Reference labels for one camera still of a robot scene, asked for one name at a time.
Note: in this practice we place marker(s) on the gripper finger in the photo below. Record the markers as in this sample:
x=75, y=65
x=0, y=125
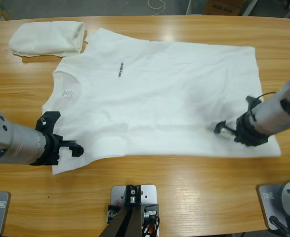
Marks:
x=77, y=151
x=69, y=142
x=220, y=126

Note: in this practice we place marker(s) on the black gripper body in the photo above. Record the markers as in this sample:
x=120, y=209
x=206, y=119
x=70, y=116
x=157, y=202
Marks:
x=49, y=150
x=251, y=133

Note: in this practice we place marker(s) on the white t-shirt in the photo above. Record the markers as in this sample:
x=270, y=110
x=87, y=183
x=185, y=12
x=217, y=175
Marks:
x=159, y=98

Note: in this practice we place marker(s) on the folded white cloth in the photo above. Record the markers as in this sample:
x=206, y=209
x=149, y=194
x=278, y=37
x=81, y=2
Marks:
x=41, y=39

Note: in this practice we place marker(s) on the cardboard box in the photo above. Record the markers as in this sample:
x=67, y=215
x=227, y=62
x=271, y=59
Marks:
x=221, y=7

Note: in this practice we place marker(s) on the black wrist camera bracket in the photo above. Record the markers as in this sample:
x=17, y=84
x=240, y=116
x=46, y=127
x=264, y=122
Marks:
x=251, y=101
x=49, y=117

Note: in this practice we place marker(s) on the white camera stand mount block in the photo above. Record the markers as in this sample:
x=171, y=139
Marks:
x=148, y=195

